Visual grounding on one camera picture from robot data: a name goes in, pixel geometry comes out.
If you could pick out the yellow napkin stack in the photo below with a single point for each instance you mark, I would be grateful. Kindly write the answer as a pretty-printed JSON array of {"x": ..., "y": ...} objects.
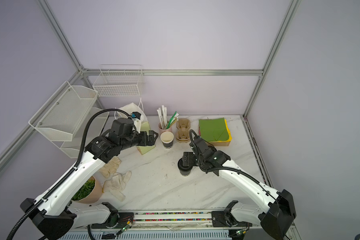
[{"x": 229, "y": 139}]

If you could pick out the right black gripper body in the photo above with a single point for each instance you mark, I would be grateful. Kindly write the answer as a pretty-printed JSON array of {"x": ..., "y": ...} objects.
[{"x": 200, "y": 160}]

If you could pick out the paper bowl with greens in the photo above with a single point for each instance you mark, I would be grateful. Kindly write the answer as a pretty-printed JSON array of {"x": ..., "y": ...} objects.
[{"x": 89, "y": 193}]

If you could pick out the black white paper coffee cup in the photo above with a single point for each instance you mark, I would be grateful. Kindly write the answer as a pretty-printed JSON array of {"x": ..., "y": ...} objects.
[{"x": 185, "y": 171}]

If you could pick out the black plastic cup lid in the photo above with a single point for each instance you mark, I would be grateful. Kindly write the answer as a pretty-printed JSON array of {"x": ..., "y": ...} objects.
[{"x": 185, "y": 163}]

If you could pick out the white wire basket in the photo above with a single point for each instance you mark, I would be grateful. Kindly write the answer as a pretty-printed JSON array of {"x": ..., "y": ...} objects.
[{"x": 120, "y": 81}]

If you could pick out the white mesh two-tier shelf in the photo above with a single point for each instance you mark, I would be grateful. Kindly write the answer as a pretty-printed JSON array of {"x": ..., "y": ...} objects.
[{"x": 62, "y": 119}]

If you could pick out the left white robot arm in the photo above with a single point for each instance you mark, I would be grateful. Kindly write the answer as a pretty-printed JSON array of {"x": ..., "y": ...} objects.
[{"x": 50, "y": 211}]

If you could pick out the stacked paper coffee cup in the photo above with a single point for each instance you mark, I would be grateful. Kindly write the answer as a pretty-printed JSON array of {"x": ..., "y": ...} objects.
[{"x": 167, "y": 139}]

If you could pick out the pink straw holder cup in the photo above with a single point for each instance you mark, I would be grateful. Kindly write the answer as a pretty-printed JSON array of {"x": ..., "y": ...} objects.
[{"x": 163, "y": 130}]

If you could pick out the green paper gift bag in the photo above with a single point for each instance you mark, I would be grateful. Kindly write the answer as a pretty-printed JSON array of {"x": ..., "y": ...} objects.
[{"x": 141, "y": 122}]

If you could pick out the brown pulp cup carriers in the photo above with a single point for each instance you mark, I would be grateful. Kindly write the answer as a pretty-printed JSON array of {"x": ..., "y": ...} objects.
[{"x": 183, "y": 130}]

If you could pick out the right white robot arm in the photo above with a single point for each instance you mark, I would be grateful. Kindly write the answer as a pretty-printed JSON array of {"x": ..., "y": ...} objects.
[{"x": 275, "y": 210}]

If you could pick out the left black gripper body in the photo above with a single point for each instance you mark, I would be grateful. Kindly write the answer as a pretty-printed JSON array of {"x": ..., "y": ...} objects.
[{"x": 130, "y": 142}]

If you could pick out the cardboard napkin box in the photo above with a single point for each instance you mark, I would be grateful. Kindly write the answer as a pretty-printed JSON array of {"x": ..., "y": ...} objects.
[{"x": 222, "y": 143}]

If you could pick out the aluminium frame rail base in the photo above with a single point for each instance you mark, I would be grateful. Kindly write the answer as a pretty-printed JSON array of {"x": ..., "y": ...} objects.
[{"x": 170, "y": 225}]

